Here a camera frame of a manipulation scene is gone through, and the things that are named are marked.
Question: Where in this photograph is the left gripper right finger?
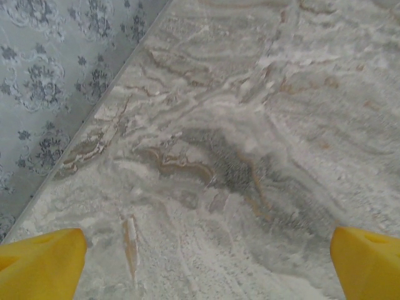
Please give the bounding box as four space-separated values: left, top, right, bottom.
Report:
330 226 400 300

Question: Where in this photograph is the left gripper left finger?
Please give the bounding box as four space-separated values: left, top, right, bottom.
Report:
0 227 88 300

